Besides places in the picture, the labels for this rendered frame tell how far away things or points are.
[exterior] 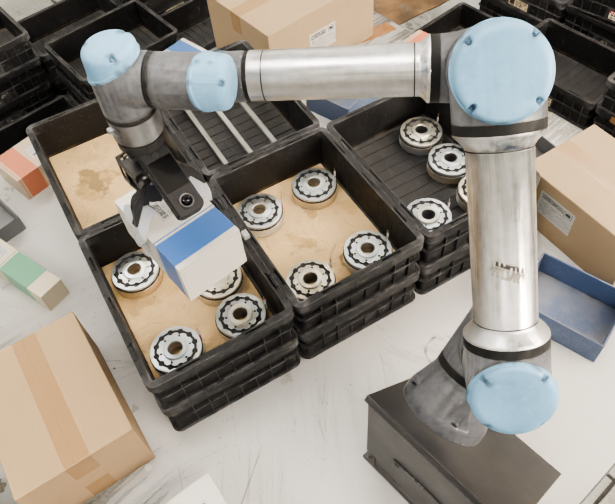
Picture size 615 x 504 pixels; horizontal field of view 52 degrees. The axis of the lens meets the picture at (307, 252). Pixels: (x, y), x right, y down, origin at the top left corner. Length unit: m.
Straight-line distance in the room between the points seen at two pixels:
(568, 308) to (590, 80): 1.26
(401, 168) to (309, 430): 0.64
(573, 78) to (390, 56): 1.71
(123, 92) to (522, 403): 0.66
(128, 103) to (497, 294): 0.54
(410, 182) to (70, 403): 0.86
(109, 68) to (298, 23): 1.08
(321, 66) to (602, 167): 0.83
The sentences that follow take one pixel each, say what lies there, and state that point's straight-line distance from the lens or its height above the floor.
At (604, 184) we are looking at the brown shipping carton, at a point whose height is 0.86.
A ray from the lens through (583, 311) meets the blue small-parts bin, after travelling 1.52.
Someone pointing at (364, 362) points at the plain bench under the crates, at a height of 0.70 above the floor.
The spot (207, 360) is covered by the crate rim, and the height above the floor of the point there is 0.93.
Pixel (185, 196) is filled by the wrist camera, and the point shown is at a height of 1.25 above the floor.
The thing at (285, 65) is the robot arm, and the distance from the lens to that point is 0.95.
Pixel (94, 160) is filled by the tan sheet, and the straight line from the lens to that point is 1.69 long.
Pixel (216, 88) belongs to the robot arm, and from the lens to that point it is 0.84.
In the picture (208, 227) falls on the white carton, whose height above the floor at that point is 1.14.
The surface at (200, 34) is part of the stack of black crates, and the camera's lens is 2.81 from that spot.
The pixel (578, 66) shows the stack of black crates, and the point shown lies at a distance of 2.65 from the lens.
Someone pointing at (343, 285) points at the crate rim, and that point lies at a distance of 1.21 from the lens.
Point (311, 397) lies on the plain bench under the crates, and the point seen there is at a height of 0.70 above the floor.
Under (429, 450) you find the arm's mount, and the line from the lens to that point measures 1.02.
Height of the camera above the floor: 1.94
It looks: 54 degrees down
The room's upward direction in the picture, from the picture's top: 6 degrees counter-clockwise
